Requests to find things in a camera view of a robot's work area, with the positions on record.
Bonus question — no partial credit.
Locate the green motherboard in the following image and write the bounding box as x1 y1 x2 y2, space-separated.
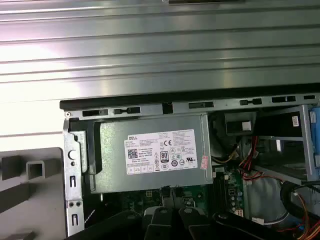
99 168 253 226

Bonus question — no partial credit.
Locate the orange red power wire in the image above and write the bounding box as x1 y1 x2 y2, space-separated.
293 194 314 240
238 136 260 181

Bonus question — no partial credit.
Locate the grey power supply unit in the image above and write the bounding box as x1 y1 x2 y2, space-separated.
89 113 215 195

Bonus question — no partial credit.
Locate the grey parts rack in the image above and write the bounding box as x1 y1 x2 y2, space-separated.
0 146 65 240

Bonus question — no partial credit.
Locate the metal drive cage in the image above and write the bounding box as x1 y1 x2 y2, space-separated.
252 103 320 187

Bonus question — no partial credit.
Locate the yellow wire bundle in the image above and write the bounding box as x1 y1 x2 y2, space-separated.
212 149 241 166

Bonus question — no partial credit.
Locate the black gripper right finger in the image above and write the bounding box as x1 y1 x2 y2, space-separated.
174 186 300 240

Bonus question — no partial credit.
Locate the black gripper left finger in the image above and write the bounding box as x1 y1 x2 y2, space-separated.
67 186 176 240

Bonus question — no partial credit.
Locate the blue drive cage latch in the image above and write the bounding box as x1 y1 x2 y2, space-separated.
308 108 320 181

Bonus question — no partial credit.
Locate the black open PC case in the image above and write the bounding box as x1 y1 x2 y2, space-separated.
59 92 320 240

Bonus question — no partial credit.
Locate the black sleeved cable bundle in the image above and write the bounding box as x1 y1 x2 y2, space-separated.
279 181 320 228

